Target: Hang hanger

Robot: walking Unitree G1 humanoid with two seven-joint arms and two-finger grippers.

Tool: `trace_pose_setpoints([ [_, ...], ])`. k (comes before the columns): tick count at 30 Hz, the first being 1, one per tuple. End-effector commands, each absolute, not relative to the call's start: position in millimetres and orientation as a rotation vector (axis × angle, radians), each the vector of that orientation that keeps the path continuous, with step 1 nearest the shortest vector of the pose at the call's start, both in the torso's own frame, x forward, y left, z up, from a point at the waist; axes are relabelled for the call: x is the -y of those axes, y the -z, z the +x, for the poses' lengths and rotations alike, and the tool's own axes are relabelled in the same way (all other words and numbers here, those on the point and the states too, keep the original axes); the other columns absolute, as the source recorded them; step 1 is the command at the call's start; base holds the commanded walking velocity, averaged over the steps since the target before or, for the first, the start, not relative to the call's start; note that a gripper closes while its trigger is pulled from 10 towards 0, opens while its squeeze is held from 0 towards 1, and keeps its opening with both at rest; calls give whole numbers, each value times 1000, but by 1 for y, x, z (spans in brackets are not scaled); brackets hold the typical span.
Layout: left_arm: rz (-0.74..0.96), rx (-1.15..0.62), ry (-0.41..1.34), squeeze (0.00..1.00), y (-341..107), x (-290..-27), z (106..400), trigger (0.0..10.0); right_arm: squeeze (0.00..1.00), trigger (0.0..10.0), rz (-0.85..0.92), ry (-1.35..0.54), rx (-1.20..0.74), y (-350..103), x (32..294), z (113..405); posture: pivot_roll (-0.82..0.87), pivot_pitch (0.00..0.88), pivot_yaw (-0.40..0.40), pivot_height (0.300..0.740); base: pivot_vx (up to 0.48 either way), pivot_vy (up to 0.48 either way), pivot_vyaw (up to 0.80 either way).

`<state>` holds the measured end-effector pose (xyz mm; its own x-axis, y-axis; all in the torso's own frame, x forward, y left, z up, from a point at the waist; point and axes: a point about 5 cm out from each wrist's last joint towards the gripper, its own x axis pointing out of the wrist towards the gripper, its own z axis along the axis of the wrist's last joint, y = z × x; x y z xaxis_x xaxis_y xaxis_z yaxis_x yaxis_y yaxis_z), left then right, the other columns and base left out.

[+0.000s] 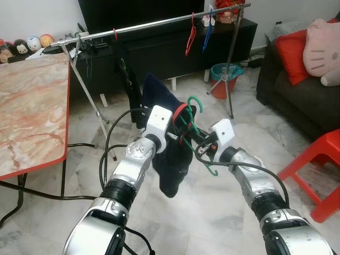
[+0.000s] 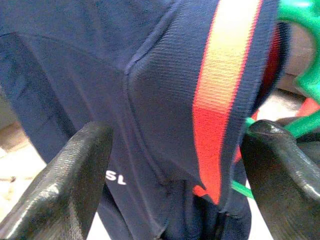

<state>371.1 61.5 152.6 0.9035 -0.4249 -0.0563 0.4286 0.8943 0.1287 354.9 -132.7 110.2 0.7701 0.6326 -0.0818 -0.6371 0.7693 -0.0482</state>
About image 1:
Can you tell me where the green plastic hanger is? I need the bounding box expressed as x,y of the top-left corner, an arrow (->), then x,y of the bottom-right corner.
178,96 -> 219,177

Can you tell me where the orange bin with teal bag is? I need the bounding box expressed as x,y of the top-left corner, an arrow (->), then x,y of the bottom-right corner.
210,63 -> 245,100

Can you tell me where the black floor cable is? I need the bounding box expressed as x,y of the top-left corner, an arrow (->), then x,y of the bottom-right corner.
0,180 -> 97,202

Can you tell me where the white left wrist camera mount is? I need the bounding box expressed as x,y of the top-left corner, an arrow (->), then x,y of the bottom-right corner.
144,105 -> 174,140

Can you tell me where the pink cat face pillow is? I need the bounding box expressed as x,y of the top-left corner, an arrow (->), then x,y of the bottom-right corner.
303,19 -> 340,78

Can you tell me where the navy blue polo shirt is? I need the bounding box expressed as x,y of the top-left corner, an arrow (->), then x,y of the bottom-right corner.
139,73 -> 194,198

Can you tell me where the black television console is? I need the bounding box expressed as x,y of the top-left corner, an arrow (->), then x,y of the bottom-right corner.
42,18 -> 259,101

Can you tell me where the marble table red edge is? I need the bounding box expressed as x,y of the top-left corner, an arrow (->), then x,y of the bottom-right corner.
0,52 -> 71,230

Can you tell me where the white round plush toy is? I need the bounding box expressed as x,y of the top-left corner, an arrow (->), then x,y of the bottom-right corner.
27,36 -> 41,52

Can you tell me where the red laughing Buddha statue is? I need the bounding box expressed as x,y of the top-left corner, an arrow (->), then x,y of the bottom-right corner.
214,0 -> 240,24

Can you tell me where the grey plush toy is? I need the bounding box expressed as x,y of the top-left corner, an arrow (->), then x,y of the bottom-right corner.
320,69 -> 340,87

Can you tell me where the blue plastic hanger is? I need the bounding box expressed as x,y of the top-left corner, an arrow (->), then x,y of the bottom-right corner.
202,10 -> 214,53

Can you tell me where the black shirt with green logo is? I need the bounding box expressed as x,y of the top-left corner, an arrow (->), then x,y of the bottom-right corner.
112,40 -> 144,128

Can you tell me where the red sofa cushion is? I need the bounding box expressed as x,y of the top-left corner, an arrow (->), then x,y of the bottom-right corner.
274,19 -> 340,86

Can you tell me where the steel clothes rack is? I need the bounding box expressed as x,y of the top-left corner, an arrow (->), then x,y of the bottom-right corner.
50,3 -> 251,160

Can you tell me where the black round plush toy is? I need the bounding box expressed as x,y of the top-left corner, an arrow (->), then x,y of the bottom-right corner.
13,39 -> 30,56

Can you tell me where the red plastic stool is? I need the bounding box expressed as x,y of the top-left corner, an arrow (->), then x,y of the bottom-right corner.
276,129 -> 340,224

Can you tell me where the dark brown sofa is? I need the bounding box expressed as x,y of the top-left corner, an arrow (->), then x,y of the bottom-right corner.
257,19 -> 340,149

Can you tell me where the black flat television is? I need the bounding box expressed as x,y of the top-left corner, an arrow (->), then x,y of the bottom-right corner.
78,0 -> 207,35

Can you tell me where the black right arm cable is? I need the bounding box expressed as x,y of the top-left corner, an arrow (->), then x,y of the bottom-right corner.
194,142 -> 290,209

